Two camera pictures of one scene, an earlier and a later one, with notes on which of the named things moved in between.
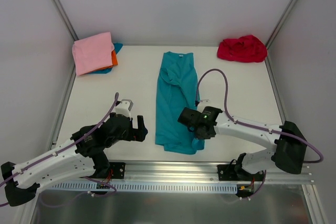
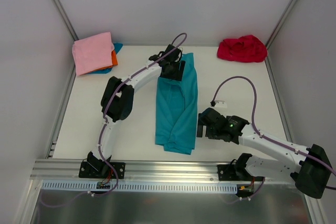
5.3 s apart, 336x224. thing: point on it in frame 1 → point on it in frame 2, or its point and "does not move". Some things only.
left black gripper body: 134,130 → 175,71
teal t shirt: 176,84 does not move
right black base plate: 229,172 does not move
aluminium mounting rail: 202,172 does not move
